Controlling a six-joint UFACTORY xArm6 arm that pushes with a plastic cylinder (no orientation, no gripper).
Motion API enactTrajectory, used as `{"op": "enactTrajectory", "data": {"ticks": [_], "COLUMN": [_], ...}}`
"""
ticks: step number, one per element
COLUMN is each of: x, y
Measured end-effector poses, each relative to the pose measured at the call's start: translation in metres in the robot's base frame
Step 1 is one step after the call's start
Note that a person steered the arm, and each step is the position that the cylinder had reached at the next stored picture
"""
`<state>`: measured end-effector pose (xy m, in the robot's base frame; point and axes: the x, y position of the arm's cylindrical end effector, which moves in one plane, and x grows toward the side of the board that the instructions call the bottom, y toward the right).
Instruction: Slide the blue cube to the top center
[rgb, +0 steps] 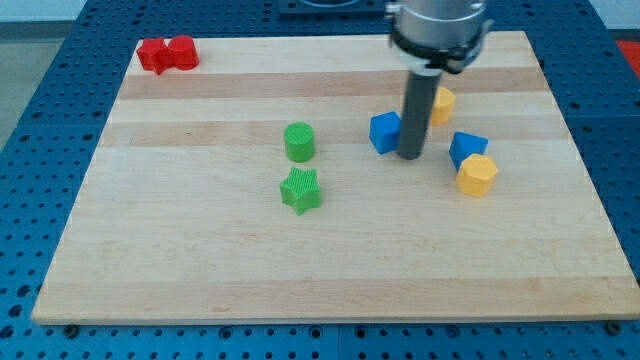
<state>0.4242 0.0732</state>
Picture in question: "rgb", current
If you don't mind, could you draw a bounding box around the red star block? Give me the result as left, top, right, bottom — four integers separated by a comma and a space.
136, 37, 173, 75

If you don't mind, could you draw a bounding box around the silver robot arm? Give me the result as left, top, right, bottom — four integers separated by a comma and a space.
386, 0, 493, 160

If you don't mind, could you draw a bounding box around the blue cube block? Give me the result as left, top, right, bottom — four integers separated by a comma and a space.
369, 111, 401, 154

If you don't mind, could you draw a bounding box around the yellow cylinder block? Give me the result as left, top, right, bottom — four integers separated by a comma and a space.
430, 86, 456, 126

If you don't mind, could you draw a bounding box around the green cylinder block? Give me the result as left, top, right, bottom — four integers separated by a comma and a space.
284, 122, 315, 163

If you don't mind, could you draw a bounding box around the blue pentagon block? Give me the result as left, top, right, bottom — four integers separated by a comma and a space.
449, 132, 489, 170

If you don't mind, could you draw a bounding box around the green star block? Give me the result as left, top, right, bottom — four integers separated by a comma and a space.
279, 167, 322, 215

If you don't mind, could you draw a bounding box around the yellow hexagon block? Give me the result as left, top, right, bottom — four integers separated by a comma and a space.
456, 153, 499, 197

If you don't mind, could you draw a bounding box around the red cylinder block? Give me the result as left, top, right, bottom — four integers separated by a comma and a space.
168, 35, 200, 70

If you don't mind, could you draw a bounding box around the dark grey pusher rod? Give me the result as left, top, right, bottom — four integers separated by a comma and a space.
397, 72, 441, 160

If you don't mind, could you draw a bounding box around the wooden board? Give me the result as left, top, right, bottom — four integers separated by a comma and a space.
32, 31, 639, 325

